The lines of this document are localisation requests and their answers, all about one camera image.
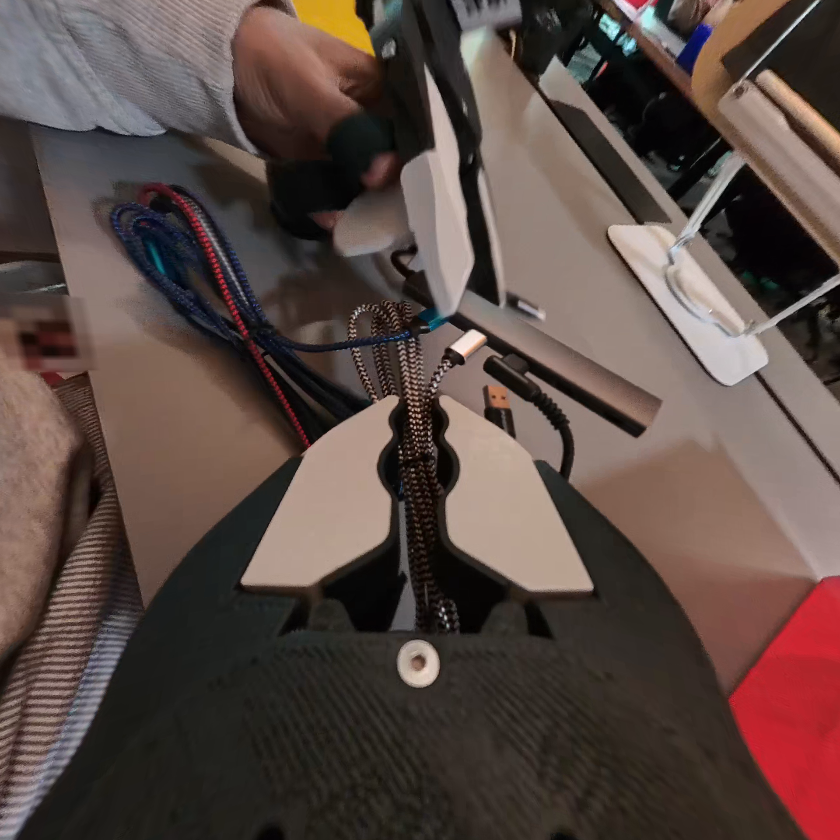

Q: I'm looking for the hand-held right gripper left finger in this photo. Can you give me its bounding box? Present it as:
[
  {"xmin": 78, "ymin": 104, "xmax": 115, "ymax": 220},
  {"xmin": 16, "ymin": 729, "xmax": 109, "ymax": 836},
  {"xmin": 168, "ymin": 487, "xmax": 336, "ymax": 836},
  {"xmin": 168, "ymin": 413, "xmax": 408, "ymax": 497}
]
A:
[{"xmin": 239, "ymin": 395, "xmax": 401, "ymax": 592}]

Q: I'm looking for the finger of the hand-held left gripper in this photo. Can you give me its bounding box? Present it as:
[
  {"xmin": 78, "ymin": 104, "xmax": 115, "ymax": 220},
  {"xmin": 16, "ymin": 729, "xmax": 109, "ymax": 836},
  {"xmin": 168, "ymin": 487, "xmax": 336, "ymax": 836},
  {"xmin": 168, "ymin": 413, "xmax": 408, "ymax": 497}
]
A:
[
  {"xmin": 476, "ymin": 172, "xmax": 508, "ymax": 308},
  {"xmin": 402, "ymin": 66, "xmax": 476, "ymax": 316}
]

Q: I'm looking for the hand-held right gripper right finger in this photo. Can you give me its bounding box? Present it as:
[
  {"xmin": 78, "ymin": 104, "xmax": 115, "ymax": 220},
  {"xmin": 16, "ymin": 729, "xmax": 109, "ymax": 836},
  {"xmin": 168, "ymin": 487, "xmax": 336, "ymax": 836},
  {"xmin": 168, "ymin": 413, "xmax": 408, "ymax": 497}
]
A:
[{"xmin": 436, "ymin": 394, "xmax": 595, "ymax": 595}]

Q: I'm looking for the black-white braided cable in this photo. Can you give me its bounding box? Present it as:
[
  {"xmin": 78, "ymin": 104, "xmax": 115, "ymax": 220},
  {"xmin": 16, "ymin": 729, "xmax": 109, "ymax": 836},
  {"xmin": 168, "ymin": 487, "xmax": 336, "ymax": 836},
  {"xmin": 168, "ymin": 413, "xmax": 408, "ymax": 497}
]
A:
[{"xmin": 346, "ymin": 298, "xmax": 490, "ymax": 636}]

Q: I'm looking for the black USB cable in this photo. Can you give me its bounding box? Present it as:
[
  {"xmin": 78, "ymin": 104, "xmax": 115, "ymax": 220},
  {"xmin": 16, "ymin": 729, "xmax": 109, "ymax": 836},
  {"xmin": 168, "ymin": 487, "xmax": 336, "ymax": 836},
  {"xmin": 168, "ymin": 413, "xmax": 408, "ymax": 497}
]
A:
[{"xmin": 482, "ymin": 353, "xmax": 578, "ymax": 480}]

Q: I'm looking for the red braided cable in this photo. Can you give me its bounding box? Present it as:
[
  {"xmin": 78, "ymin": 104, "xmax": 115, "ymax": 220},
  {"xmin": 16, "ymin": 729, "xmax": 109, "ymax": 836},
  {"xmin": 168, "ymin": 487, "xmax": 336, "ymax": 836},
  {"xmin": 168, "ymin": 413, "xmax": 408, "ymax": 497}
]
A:
[{"xmin": 138, "ymin": 184, "xmax": 312, "ymax": 450}]

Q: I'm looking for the blue braided cable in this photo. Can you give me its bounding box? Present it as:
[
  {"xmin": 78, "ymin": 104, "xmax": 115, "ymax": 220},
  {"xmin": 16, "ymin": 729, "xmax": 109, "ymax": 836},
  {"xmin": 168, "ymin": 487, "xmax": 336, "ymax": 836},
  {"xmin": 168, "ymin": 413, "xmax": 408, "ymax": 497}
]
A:
[{"xmin": 110, "ymin": 197, "xmax": 454, "ymax": 427}]

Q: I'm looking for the red plastic bin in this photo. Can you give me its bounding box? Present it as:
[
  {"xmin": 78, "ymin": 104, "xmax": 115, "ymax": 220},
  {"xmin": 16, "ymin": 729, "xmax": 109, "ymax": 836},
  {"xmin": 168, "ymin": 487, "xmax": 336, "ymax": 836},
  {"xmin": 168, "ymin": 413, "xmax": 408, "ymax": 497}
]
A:
[{"xmin": 728, "ymin": 576, "xmax": 840, "ymax": 840}]

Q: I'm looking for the person's left forearm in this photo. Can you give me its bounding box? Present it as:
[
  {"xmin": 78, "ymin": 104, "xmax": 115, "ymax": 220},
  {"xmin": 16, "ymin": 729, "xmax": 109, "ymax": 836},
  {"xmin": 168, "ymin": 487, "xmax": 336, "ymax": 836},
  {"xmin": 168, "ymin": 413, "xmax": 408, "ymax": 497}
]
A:
[{"xmin": 0, "ymin": 0, "xmax": 299, "ymax": 155}]

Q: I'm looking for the black desk flap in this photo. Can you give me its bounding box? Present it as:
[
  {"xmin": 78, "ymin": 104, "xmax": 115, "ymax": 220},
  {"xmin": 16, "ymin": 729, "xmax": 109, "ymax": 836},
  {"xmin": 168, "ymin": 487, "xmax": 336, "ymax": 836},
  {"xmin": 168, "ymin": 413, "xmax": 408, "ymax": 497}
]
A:
[{"xmin": 551, "ymin": 98, "xmax": 673, "ymax": 224}]

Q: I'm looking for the grey desk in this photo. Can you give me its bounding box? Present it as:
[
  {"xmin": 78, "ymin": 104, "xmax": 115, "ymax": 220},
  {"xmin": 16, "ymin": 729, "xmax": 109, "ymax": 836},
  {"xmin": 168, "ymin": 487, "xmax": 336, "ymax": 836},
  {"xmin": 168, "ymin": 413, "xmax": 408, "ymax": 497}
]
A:
[{"xmin": 29, "ymin": 26, "xmax": 840, "ymax": 697}]

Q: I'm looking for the person's left hand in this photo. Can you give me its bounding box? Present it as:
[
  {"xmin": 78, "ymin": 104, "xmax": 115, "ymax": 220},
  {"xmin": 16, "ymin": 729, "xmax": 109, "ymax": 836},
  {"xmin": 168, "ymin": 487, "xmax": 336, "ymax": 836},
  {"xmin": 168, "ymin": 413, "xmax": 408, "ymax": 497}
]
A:
[{"xmin": 233, "ymin": 7, "xmax": 403, "ymax": 231}]

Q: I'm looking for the yellow plastic bin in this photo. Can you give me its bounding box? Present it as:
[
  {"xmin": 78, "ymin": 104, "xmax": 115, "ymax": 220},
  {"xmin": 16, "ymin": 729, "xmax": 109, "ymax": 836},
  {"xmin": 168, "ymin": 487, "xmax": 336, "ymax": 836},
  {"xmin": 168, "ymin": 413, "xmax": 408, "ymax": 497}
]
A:
[{"xmin": 292, "ymin": 0, "xmax": 376, "ymax": 56}]

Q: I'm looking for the white laptop stand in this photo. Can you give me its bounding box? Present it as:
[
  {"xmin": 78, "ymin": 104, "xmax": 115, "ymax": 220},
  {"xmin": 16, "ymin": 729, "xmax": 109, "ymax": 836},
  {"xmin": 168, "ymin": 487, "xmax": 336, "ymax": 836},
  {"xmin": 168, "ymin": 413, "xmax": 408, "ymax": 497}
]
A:
[{"xmin": 607, "ymin": 0, "xmax": 840, "ymax": 388}]

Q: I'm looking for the curved plywood board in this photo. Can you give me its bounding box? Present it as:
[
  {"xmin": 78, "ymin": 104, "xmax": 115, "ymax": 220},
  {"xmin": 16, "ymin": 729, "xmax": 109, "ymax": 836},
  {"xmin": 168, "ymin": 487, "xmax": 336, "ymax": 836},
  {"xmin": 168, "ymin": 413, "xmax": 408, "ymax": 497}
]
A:
[{"xmin": 692, "ymin": 0, "xmax": 791, "ymax": 99}]

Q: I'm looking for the grey braided cable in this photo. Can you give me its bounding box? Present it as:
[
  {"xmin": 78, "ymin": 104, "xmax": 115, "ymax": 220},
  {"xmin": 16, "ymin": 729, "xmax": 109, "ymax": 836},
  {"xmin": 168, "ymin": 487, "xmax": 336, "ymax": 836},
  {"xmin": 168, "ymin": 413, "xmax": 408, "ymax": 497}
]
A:
[{"xmin": 190, "ymin": 197, "xmax": 277, "ymax": 329}]

